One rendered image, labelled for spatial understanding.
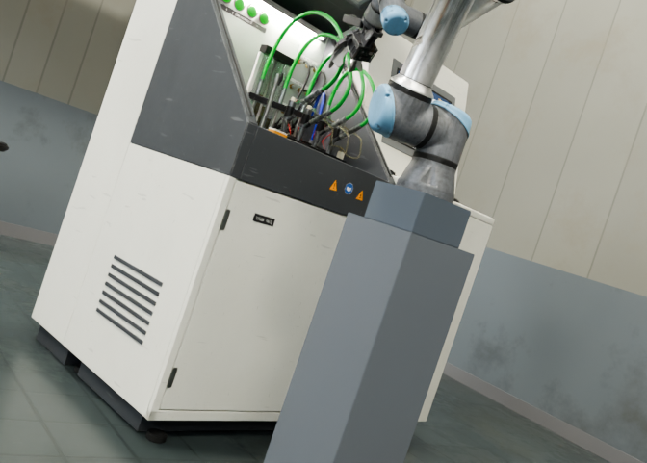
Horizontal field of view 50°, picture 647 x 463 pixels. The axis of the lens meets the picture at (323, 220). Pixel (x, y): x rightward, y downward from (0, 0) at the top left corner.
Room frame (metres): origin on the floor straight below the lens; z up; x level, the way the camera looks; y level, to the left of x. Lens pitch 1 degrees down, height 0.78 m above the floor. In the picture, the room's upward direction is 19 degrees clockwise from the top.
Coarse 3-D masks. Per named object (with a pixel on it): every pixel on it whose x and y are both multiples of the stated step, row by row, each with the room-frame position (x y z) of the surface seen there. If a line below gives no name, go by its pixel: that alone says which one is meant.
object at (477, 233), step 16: (384, 32) 2.70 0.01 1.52; (384, 48) 2.70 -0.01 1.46; (400, 48) 2.77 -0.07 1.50; (368, 64) 2.63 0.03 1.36; (384, 64) 2.70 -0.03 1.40; (352, 80) 2.67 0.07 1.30; (368, 80) 2.62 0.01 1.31; (384, 80) 2.69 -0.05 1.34; (448, 80) 3.03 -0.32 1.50; (464, 80) 3.14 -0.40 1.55; (368, 96) 2.62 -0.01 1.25; (464, 96) 3.13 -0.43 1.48; (384, 144) 2.69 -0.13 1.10; (400, 160) 2.77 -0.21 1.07; (400, 176) 2.77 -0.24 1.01; (480, 224) 2.84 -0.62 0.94; (464, 240) 2.78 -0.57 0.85; (480, 240) 2.87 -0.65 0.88; (480, 256) 2.90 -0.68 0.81; (464, 288) 2.86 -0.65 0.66; (464, 304) 2.90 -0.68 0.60; (448, 336) 2.86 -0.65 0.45; (448, 352) 2.90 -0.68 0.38; (432, 384) 2.87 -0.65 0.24; (432, 400) 2.90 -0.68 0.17
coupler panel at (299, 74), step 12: (300, 48) 2.66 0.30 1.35; (300, 60) 2.66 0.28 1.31; (312, 60) 2.72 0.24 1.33; (300, 72) 2.69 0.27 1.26; (312, 72) 2.73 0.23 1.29; (288, 84) 2.66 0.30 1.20; (300, 84) 2.70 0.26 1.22; (288, 96) 2.68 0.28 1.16; (300, 96) 2.72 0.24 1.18; (276, 120) 2.66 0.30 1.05
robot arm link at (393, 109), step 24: (456, 0) 1.57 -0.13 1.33; (432, 24) 1.60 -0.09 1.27; (456, 24) 1.60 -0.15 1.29; (432, 48) 1.60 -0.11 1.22; (408, 72) 1.63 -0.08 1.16; (432, 72) 1.63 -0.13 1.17; (384, 96) 1.63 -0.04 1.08; (408, 96) 1.62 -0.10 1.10; (432, 96) 1.66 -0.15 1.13; (384, 120) 1.63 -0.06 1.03; (408, 120) 1.64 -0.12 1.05; (408, 144) 1.70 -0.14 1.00
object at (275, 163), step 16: (256, 144) 1.94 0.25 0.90; (272, 144) 1.98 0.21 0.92; (288, 144) 2.02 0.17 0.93; (256, 160) 1.96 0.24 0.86; (272, 160) 2.00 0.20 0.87; (288, 160) 2.04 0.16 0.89; (304, 160) 2.08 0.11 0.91; (320, 160) 2.13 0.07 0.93; (336, 160) 2.18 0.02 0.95; (256, 176) 1.97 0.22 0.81; (272, 176) 2.01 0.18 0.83; (288, 176) 2.05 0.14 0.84; (304, 176) 2.10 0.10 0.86; (320, 176) 2.14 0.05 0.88; (336, 176) 2.19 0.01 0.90; (352, 176) 2.25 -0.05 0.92; (368, 176) 2.30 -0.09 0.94; (288, 192) 2.07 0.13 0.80; (304, 192) 2.11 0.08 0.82; (320, 192) 2.16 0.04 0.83; (336, 192) 2.21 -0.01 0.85; (352, 192) 2.26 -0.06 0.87; (368, 192) 2.31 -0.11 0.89; (336, 208) 2.23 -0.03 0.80; (352, 208) 2.28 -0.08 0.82
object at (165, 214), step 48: (144, 192) 2.18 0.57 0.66; (192, 192) 2.01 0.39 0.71; (144, 240) 2.12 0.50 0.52; (192, 240) 1.95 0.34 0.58; (96, 288) 2.24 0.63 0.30; (144, 288) 2.06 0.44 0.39; (192, 288) 1.91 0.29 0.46; (96, 336) 2.18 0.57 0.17; (144, 336) 2.00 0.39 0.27; (96, 384) 2.17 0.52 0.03; (144, 384) 1.95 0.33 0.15
